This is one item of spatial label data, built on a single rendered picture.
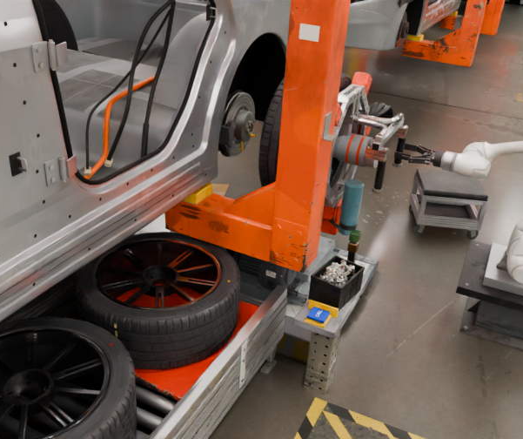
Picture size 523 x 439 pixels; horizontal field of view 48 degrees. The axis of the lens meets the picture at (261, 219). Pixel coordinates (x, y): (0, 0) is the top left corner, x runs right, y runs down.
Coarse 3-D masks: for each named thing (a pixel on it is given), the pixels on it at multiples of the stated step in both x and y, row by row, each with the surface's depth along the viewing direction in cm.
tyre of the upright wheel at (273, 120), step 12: (348, 84) 280; (276, 96) 261; (276, 108) 259; (276, 120) 258; (264, 132) 260; (276, 132) 258; (264, 144) 261; (276, 144) 258; (264, 156) 263; (276, 156) 261; (264, 168) 266; (276, 168) 264; (264, 180) 272; (336, 180) 306
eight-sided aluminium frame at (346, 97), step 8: (352, 88) 274; (360, 88) 271; (344, 96) 259; (352, 96) 262; (360, 96) 274; (344, 104) 257; (360, 104) 284; (344, 112) 257; (360, 112) 293; (368, 112) 294; (336, 128) 254; (352, 128) 299; (344, 168) 301; (352, 168) 300; (328, 176) 261; (344, 176) 302; (352, 176) 301; (328, 184) 263; (336, 184) 297; (344, 184) 298; (328, 192) 268; (336, 192) 297; (328, 200) 275; (336, 200) 283
